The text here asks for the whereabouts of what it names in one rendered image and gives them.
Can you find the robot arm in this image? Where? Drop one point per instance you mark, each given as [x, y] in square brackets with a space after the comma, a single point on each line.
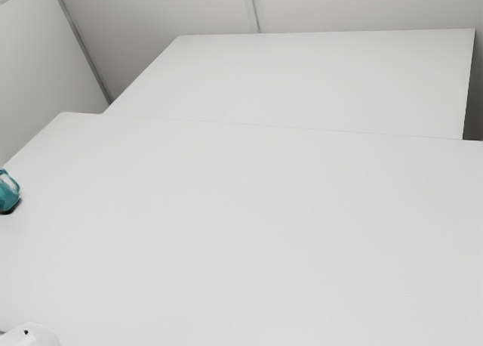
[28, 336]

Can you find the teal faceted mug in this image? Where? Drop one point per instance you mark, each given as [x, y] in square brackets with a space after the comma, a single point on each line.
[7, 198]

